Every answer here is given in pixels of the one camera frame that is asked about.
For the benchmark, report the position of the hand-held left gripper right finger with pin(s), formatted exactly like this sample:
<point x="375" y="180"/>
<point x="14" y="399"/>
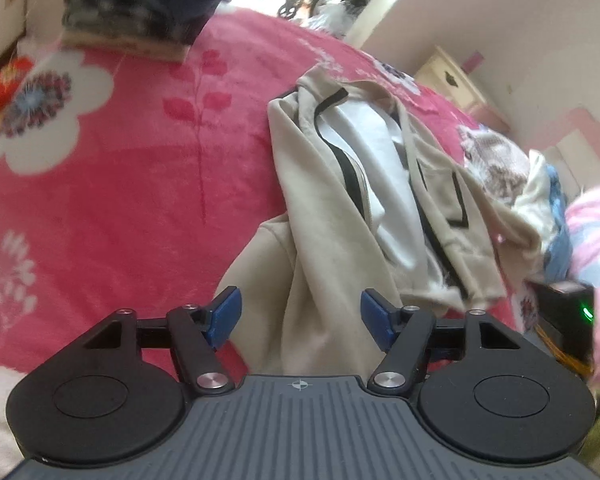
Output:
<point x="375" y="320"/>

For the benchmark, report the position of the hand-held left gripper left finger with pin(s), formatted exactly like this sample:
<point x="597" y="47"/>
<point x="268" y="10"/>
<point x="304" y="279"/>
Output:
<point x="226" y="317"/>

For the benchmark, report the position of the beige jacket with black trim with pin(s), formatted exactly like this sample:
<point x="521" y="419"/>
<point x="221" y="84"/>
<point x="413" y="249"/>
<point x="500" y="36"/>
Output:
<point x="320" y="260"/>

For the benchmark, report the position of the stack of dark folded clothes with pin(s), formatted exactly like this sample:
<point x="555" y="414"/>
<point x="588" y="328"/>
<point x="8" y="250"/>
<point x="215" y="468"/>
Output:
<point x="145" y="10"/>

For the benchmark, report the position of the cream white garment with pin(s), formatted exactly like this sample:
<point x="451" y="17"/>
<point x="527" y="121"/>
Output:
<point x="535" y="195"/>

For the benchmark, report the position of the pink floral blanket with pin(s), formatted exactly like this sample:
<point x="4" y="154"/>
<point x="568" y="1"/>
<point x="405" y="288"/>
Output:
<point x="130" y="210"/>

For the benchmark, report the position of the pink bed headboard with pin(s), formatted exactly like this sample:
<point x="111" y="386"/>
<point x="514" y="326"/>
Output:
<point x="580" y="135"/>

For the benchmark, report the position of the cream nightstand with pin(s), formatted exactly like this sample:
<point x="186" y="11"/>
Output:
<point x="450" y="80"/>

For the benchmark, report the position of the red packet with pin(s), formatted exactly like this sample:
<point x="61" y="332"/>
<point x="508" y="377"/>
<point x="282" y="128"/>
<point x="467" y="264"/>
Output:
<point x="5" y="82"/>

